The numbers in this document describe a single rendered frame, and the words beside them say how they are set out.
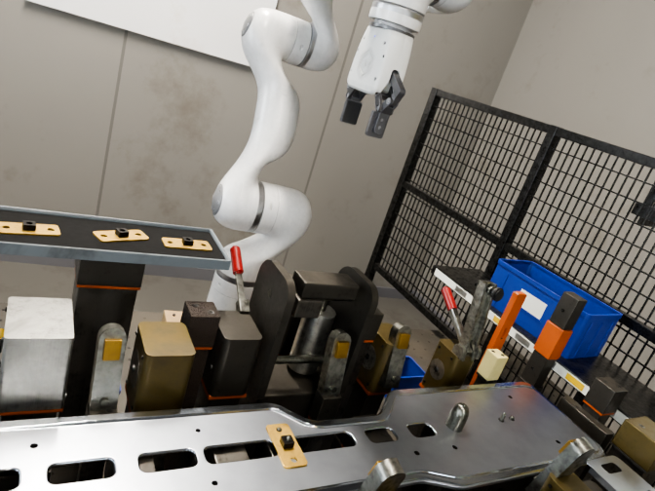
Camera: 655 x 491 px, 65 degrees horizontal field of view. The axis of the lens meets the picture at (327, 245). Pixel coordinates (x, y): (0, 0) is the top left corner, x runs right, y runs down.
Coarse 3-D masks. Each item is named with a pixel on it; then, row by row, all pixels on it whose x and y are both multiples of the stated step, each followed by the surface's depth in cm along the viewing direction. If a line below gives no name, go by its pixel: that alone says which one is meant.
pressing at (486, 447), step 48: (480, 384) 109; (528, 384) 116; (0, 432) 63; (48, 432) 65; (96, 432) 68; (144, 432) 70; (192, 432) 73; (240, 432) 76; (336, 432) 82; (480, 432) 94; (528, 432) 99; (576, 432) 104; (48, 480) 59; (96, 480) 61; (144, 480) 63; (192, 480) 65; (240, 480) 67; (288, 480) 70; (336, 480) 72; (432, 480) 79; (480, 480) 82
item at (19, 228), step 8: (0, 224) 77; (8, 224) 78; (16, 224) 78; (24, 224) 77; (32, 224) 78; (40, 224) 81; (48, 224) 82; (0, 232) 75; (8, 232) 76; (16, 232) 76; (24, 232) 77; (32, 232) 78; (40, 232) 78; (48, 232) 79; (56, 232) 80
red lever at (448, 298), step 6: (444, 288) 115; (444, 294) 114; (450, 294) 114; (444, 300) 114; (450, 300) 113; (450, 306) 113; (456, 306) 113; (450, 312) 113; (456, 312) 112; (456, 318) 111; (456, 324) 111; (462, 324) 111; (456, 330) 111; (462, 330) 110; (468, 354) 108
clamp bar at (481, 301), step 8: (480, 280) 106; (480, 288) 105; (488, 288) 104; (496, 288) 102; (480, 296) 105; (488, 296) 106; (496, 296) 102; (472, 304) 106; (480, 304) 105; (488, 304) 106; (472, 312) 106; (480, 312) 107; (488, 312) 107; (472, 320) 106; (480, 320) 108; (464, 328) 107; (472, 328) 106; (480, 328) 108; (464, 336) 107; (472, 336) 108; (480, 336) 108; (464, 344) 107; (472, 344) 109; (472, 352) 109
